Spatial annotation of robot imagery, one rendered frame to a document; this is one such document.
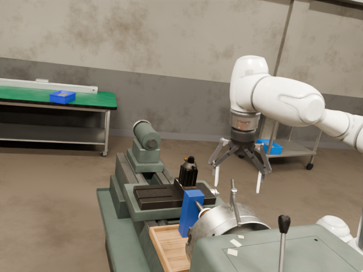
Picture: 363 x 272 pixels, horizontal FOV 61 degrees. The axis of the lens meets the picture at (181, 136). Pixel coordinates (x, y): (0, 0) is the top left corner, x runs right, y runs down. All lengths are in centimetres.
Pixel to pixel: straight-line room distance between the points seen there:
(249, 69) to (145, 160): 141
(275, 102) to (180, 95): 456
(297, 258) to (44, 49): 465
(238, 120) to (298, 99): 22
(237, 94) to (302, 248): 50
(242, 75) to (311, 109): 22
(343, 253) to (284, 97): 54
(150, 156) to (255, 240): 130
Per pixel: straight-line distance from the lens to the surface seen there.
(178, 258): 144
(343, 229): 166
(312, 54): 623
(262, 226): 115
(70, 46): 508
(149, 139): 207
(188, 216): 149
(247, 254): 93
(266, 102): 80
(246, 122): 92
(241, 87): 88
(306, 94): 76
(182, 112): 538
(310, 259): 101
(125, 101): 518
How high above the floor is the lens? 181
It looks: 18 degrees down
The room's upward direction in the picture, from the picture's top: 9 degrees clockwise
